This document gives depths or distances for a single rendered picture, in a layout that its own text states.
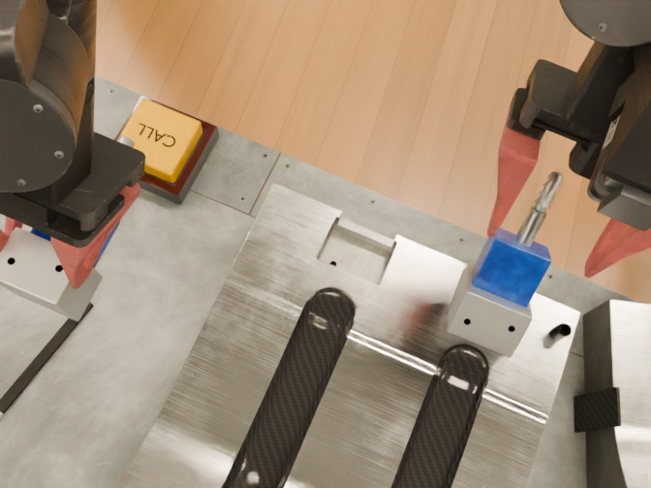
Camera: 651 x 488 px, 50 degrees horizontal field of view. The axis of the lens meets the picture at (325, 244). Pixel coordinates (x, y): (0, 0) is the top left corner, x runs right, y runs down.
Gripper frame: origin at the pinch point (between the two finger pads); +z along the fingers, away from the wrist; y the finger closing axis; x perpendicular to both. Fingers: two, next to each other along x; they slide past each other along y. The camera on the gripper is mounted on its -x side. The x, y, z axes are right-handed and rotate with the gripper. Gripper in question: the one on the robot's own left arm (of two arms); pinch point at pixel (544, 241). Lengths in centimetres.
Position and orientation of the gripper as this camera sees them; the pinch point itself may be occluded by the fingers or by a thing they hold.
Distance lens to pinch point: 44.5
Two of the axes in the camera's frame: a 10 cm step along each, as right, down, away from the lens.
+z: -2.6, 7.3, 6.3
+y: 9.2, 3.9, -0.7
